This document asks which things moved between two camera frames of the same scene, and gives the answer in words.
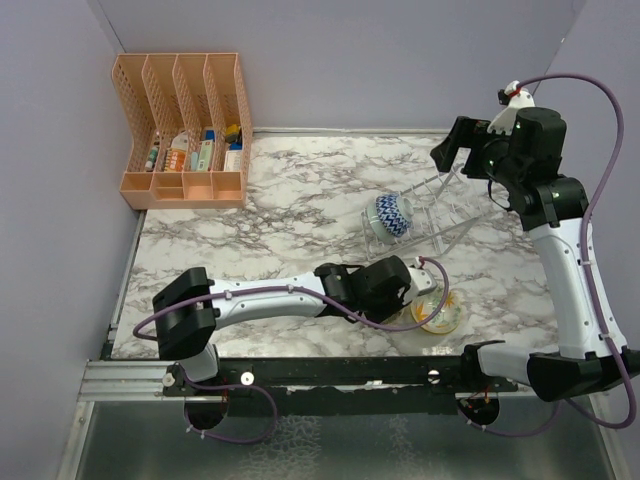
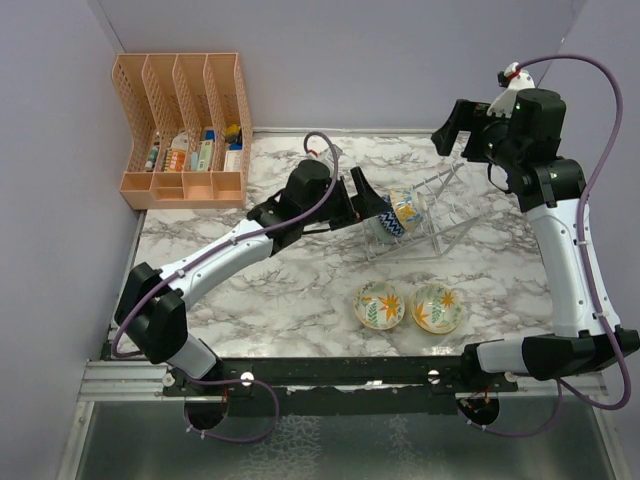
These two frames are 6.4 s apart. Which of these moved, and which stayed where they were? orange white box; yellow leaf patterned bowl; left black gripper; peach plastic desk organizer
Moved: left black gripper
Stayed: peach plastic desk organizer; orange white box; yellow leaf patterned bowl
